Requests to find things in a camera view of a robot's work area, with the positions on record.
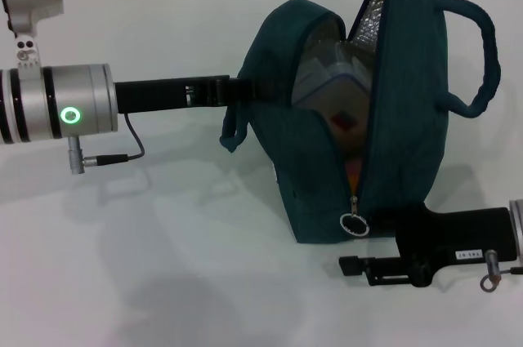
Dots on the clear box with blue lid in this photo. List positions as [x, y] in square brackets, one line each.
[331, 94]

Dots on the dark teal insulated bag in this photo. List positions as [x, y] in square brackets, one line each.
[408, 139]

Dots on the yellow banana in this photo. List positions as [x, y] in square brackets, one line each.
[353, 177]

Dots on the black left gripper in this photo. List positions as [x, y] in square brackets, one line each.
[155, 94]

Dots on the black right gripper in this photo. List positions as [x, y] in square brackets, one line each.
[457, 237]

